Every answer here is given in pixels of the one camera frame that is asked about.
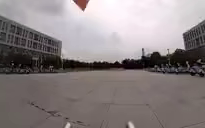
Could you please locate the row of parked scooters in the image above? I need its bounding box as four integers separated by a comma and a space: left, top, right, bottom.
149, 57, 205, 78

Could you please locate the distant tower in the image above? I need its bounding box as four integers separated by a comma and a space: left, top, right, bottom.
141, 47, 146, 61

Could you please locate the distant row of trees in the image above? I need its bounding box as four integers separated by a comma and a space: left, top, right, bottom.
61, 48, 205, 70

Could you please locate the row of trees before building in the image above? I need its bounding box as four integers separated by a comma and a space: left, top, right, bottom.
0, 49, 63, 69

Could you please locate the robot's own part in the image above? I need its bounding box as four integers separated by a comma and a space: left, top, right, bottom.
63, 122, 72, 128
126, 121, 136, 128

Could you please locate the grey concrete slab pavement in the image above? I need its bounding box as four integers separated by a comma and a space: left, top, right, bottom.
0, 68, 205, 128

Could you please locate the orange flag tip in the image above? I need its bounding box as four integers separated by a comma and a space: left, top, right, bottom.
72, 0, 91, 12

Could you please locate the grey building with windows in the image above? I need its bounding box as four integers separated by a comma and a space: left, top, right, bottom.
182, 13, 205, 52

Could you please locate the long grey multistorey building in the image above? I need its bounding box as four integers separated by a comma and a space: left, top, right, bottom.
0, 10, 63, 68

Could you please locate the row of parked bicycles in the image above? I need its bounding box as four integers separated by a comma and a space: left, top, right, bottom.
0, 63, 58, 75

